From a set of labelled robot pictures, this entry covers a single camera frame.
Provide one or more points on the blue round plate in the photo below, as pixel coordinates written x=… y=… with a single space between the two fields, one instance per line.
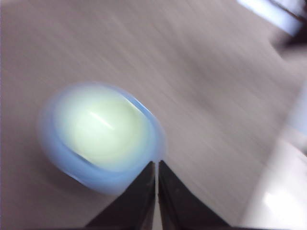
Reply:
x=72 y=172

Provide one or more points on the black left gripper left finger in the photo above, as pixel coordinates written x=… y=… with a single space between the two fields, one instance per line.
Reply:
x=134 y=206

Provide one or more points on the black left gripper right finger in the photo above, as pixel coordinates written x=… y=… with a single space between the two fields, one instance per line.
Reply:
x=180 y=206

